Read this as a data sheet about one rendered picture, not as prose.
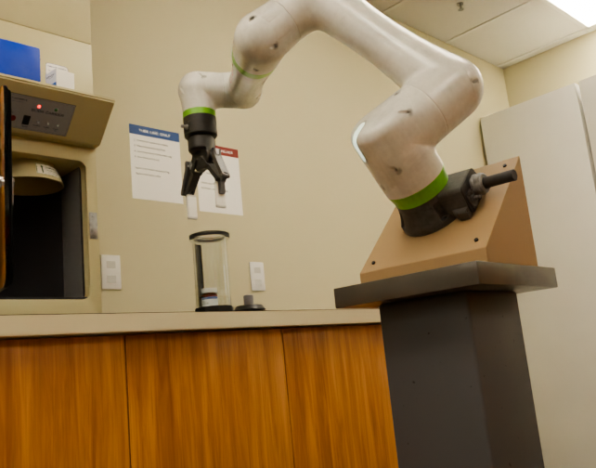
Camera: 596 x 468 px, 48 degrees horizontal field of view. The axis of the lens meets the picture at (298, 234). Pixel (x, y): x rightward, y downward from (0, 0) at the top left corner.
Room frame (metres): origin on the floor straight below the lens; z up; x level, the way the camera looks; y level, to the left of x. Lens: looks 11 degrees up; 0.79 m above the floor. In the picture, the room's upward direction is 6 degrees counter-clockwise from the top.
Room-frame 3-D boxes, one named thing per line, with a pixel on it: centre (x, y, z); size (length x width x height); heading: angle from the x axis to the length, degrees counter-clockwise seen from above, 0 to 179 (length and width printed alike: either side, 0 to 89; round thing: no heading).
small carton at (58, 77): (1.55, 0.56, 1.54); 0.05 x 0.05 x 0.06; 52
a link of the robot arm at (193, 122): (1.76, 0.25, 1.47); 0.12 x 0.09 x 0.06; 134
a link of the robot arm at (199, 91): (1.77, 0.24, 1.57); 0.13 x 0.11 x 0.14; 100
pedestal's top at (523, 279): (1.34, -0.29, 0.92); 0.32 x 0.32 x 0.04; 47
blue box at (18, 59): (1.47, 0.64, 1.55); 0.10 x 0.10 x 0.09; 45
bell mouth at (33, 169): (1.65, 0.68, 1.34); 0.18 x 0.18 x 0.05
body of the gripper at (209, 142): (1.77, 0.24, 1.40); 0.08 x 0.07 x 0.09; 44
